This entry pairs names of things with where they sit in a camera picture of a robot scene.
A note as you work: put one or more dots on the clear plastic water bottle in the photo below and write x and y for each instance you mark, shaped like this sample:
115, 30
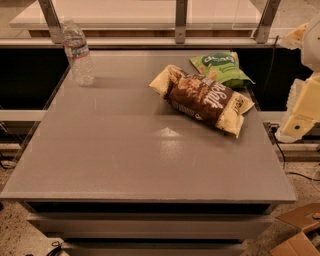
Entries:
78, 54

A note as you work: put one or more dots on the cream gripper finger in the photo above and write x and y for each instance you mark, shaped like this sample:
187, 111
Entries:
293, 40
303, 109

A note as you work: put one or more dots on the grey drawer cabinet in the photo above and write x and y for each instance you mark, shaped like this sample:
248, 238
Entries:
114, 169

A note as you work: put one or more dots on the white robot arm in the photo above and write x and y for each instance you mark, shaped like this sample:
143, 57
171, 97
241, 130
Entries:
310, 51

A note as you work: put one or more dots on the metal frame rail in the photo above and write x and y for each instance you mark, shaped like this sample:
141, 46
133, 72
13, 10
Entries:
153, 19

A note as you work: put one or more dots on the green chip bag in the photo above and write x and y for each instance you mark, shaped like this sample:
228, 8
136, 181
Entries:
223, 67

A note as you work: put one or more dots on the brown cardboard box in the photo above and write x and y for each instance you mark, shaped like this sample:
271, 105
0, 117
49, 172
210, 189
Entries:
306, 241

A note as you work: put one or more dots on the brown chip bag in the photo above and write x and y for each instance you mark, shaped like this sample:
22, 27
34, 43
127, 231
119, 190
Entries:
203, 99

